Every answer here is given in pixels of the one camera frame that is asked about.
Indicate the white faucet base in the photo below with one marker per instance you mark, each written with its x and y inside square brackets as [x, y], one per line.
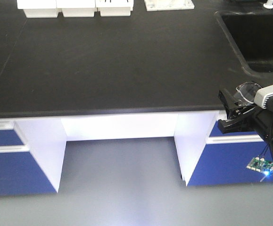
[268, 4]

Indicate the left blue cabinet drawers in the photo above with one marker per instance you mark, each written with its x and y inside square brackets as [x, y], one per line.
[20, 173]

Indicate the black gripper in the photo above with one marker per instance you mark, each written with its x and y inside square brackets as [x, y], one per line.
[260, 120]

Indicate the green circuit board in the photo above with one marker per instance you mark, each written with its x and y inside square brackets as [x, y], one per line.
[260, 165]

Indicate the white test tube rack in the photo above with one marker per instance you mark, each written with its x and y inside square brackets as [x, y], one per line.
[164, 5]

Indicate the white storage bin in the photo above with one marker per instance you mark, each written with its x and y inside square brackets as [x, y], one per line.
[77, 8]
[38, 8]
[109, 8]

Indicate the small clear glass beaker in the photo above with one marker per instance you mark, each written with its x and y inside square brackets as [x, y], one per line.
[246, 92]

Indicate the middle white storage bin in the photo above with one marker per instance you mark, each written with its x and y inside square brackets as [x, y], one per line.
[77, 8]

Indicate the left white storage bin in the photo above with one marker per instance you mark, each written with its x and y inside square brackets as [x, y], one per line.
[38, 8]

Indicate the black lab sink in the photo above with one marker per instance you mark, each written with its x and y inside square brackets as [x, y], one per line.
[250, 35]

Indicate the right white storage bin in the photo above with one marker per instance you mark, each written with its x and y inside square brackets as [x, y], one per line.
[109, 8]

